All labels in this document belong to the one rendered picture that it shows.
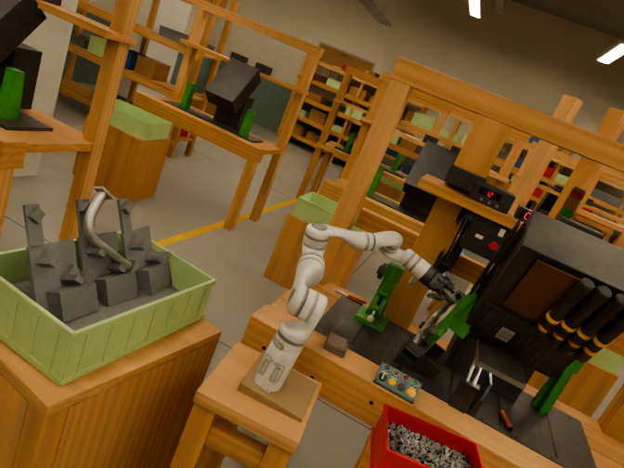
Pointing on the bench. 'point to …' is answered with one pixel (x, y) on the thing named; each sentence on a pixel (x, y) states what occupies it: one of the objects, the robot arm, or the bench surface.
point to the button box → (396, 383)
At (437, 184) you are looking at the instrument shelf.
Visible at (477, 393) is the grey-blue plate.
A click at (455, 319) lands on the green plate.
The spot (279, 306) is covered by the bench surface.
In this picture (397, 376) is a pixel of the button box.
